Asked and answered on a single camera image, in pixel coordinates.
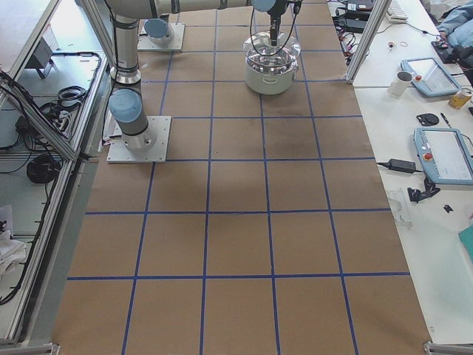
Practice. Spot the yellow drink can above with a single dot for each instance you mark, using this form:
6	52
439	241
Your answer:
460	98

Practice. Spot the aluminium frame rail left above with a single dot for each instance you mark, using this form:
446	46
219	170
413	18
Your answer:
30	209

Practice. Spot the black laptop charger box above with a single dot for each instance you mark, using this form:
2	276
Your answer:
352	15

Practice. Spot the black round disc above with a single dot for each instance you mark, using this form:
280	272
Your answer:
428	119

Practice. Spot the teach pendant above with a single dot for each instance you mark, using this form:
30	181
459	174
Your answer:
430	77
444	155

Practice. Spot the grey metal box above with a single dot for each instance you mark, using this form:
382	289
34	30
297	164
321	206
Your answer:
41	59

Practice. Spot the clear plastic holder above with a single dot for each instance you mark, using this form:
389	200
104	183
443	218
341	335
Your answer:
399	208

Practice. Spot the black power adapter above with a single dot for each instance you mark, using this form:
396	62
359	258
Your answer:
397	165

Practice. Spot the white paper cup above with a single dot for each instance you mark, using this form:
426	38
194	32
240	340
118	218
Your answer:
400	83

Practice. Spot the person in blue jacket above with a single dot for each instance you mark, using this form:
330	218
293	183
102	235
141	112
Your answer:
456	31

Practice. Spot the small black clip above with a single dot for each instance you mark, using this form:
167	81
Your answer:
448	208

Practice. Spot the glass pot lid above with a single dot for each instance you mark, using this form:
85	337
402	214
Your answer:
257	49

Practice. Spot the white crumpled cloth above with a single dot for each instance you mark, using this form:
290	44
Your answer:
13	252

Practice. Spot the black plastic bracket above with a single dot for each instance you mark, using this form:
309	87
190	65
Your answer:
430	190

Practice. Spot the white keyboard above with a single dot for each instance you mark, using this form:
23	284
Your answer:
395	13

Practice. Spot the teal folder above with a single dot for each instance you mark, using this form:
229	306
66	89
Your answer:
466	238

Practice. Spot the black pen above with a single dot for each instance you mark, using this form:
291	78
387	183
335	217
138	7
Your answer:
446	120

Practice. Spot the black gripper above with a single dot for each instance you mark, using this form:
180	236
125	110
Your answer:
273	19

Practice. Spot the white cooking pot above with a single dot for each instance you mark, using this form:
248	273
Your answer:
270	75

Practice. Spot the aluminium frame post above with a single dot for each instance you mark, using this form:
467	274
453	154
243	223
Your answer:
374	21

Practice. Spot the upper teach pendant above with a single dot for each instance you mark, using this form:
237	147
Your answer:
430	77

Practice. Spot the lower teach pendant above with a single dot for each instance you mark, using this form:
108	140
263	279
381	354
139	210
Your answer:
444	155

